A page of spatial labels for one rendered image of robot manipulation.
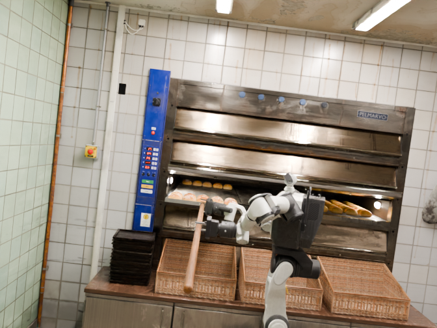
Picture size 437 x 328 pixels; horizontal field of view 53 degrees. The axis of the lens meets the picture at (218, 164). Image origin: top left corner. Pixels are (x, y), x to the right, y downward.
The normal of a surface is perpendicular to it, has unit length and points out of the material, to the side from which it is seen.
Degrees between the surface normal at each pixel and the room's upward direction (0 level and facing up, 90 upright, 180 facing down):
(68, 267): 90
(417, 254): 90
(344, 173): 70
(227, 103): 90
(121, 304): 90
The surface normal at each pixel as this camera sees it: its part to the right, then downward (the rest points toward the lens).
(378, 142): 0.06, -0.29
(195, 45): 0.02, 0.06
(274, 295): 0.06, 0.47
